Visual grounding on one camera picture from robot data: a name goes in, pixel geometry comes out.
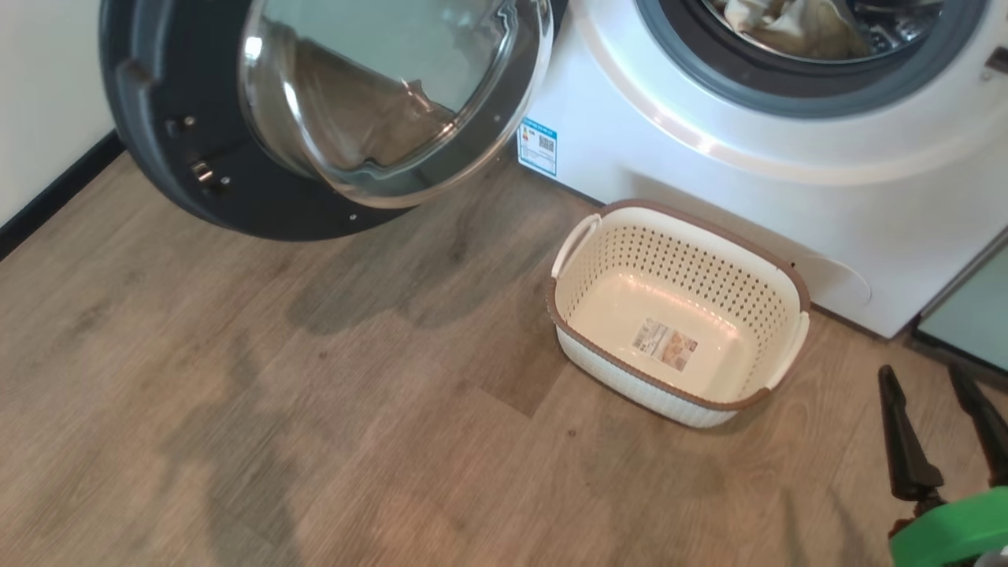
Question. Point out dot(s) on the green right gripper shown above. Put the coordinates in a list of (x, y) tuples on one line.
[(953, 535)]

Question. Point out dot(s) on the pale yellow printed garment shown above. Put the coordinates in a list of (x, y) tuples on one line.
[(819, 31)]

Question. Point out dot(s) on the pale yellow garment blue collar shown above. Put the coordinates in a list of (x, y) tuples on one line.
[(744, 16)]

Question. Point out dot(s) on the washing machine door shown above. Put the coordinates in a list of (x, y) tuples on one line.
[(197, 189)]

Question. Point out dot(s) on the white front-load washing machine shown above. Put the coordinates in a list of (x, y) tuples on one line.
[(709, 157)]

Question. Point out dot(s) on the pale green cabinet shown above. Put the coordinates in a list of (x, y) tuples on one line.
[(972, 315)]

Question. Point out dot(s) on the cream perforated laundry basket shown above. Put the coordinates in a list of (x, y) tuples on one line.
[(598, 362)]

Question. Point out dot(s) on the blue energy label sticker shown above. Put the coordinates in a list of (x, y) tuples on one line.
[(537, 148)]

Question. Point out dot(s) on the black skirting board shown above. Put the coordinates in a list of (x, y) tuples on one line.
[(47, 201)]

